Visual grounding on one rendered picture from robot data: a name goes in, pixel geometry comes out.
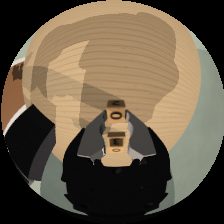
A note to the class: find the tan wooden cube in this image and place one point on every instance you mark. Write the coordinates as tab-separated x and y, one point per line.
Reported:
116	145
116	110

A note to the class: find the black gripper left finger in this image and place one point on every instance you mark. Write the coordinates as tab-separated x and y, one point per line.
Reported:
87	146

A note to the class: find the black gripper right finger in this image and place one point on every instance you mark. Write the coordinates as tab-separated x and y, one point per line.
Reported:
145	145

